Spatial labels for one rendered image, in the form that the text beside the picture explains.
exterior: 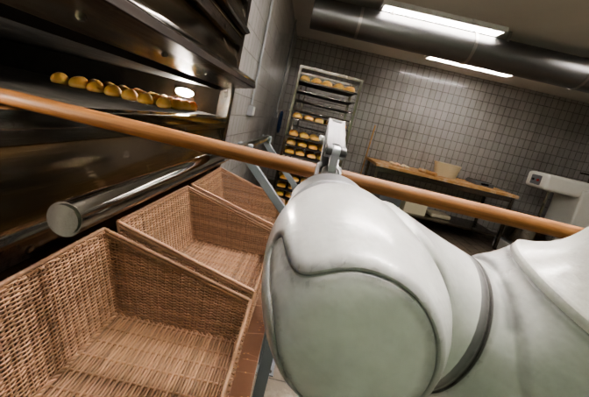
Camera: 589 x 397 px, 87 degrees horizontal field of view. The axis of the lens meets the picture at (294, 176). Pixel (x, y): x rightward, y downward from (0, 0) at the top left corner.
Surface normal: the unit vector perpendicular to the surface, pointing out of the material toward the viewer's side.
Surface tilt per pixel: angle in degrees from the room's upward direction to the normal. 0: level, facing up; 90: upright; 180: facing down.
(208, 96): 90
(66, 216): 90
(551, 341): 67
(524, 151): 90
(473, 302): 54
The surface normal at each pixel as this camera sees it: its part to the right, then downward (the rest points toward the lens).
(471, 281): 0.50, -0.48
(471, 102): -0.05, 0.18
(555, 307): -0.73, -0.36
